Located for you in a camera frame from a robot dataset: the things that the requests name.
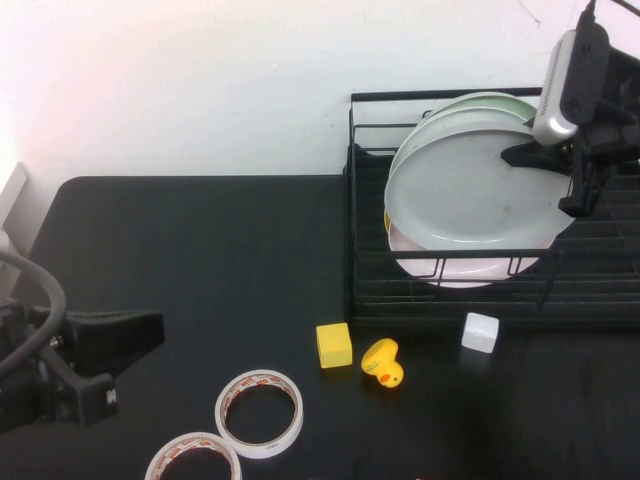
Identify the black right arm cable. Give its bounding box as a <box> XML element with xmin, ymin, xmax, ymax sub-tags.
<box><xmin>581</xmin><ymin>0</ymin><xmax>640</xmax><ymax>16</ymax></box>

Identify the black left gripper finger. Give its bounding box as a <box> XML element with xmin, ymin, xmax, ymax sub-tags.
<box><xmin>68</xmin><ymin>310</ymin><xmax>166</xmax><ymax>376</ymax></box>
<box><xmin>45</xmin><ymin>347</ymin><xmax>120</xmax><ymax>427</ymax></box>

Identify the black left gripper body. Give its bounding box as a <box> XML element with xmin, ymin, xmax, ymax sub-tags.
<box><xmin>0</xmin><ymin>297</ymin><xmax>81</xmax><ymax>435</ymax></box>

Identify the green plate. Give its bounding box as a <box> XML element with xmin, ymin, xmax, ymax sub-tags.
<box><xmin>434</xmin><ymin>91</ymin><xmax>540</xmax><ymax>126</ymax></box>

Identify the black wire dish rack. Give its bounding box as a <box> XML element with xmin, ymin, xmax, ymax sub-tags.
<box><xmin>345</xmin><ymin>85</ymin><xmax>640</xmax><ymax>310</ymax></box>

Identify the white cube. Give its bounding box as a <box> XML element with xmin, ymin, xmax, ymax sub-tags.
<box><xmin>460</xmin><ymin>311</ymin><xmax>500</xmax><ymax>355</ymax></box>

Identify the pale mint plate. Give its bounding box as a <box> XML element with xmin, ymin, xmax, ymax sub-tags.
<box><xmin>390</xmin><ymin>105</ymin><xmax>537</xmax><ymax>176</ymax></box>

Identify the yellow rubber duck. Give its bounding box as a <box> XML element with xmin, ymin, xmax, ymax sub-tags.
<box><xmin>360</xmin><ymin>338</ymin><xmax>405</xmax><ymax>390</ymax></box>

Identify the white double-sided tape roll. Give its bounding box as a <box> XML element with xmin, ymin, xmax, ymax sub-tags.
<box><xmin>214</xmin><ymin>369</ymin><xmax>304</xmax><ymax>459</ymax></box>
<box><xmin>144</xmin><ymin>431</ymin><xmax>243</xmax><ymax>480</ymax></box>

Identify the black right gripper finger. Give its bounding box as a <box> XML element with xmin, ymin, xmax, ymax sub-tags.
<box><xmin>557</xmin><ymin>148</ymin><xmax>615</xmax><ymax>218</ymax></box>
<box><xmin>500</xmin><ymin>140</ymin><xmax>577</xmax><ymax>177</ymax></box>

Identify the yellow foam cube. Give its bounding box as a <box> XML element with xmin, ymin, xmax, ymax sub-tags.
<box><xmin>315</xmin><ymin>322</ymin><xmax>353</xmax><ymax>370</ymax></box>

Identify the pink plate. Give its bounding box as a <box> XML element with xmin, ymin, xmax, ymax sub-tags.
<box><xmin>388</xmin><ymin>223</ymin><xmax>542</xmax><ymax>291</ymax></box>

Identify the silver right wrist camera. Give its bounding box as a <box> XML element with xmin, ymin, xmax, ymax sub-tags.
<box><xmin>530</xmin><ymin>28</ymin><xmax>584</xmax><ymax>147</ymax></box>

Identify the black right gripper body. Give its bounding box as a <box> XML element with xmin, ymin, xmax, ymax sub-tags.
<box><xmin>578</xmin><ymin>45</ymin><xmax>640</xmax><ymax>167</ymax></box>

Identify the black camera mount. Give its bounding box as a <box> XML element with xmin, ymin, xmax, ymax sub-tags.
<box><xmin>559</xmin><ymin>7</ymin><xmax>613</xmax><ymax>127</ymax></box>

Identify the grey plate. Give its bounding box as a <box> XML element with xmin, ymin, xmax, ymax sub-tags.
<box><xmin>383</xmin><ymin>128</ymin><xmax>577</xmax><ymax>252</ymax></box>

